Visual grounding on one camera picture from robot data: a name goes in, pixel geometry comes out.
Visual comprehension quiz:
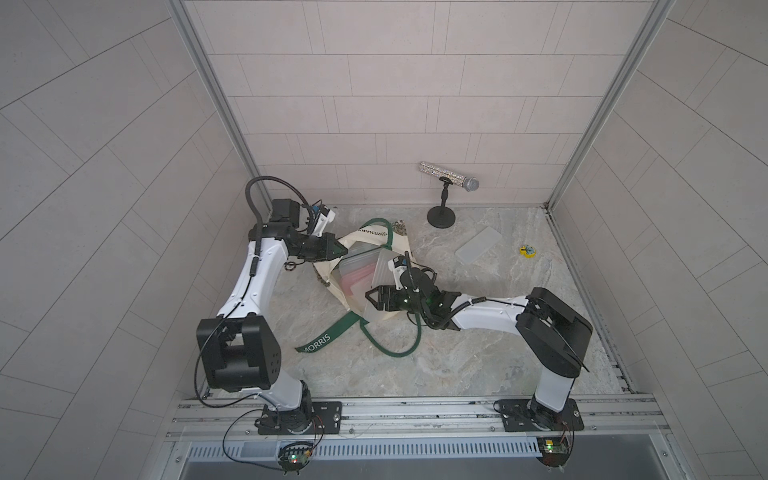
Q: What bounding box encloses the cream canvas tote bag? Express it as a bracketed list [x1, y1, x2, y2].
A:
[296, 218, 422, 358]

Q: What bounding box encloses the clear translucent pencil case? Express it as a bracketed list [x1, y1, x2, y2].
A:
[455, 227, 502, 265]

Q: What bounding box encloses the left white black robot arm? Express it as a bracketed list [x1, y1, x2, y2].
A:
[196, 199, 347, 434]

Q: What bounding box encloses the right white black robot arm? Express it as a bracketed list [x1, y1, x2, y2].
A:
[365, 266, 593, 434]

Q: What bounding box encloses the pink translucent pencil case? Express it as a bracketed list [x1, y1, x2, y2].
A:
[334, 257, 377, 295]

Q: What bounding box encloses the black microphone stand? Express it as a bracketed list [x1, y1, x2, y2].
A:
[427, 177, 456, 229]

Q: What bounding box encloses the small yellow toy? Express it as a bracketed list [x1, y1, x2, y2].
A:
[519, 245, 536, 258]

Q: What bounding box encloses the silver glitter microphone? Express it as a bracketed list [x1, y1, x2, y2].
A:
[418, 161, 480, 192]

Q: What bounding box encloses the left green circuit board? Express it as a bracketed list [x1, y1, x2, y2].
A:
[277, 441, 314, 474]

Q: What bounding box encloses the green circuit board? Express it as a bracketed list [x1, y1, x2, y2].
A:
[277, 441, 314, 474]
[537, 437, 571, 468]

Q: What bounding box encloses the right green circuit board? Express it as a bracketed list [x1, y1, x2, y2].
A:
[537, 437, 571, 468]

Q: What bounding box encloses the black cable hose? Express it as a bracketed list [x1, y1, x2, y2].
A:
[244, 175, 310, 241]

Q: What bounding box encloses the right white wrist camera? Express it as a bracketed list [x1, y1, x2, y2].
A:
[387, 255, 414, 290]

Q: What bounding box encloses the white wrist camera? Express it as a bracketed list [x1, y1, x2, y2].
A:
[311, 204, 336, 237]
[387, 255, 414, 290]

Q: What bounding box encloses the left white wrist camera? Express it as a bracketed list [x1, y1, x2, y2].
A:
[311, 204, 336, 237]

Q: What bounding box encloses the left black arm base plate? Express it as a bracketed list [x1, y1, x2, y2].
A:
[254, 401, 342, 435]

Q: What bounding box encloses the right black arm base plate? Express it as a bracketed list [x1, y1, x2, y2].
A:
[493, 397, 584, 432]

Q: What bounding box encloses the aluminium mounting rail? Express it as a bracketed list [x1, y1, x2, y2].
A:
[160, 394, 671, 441]

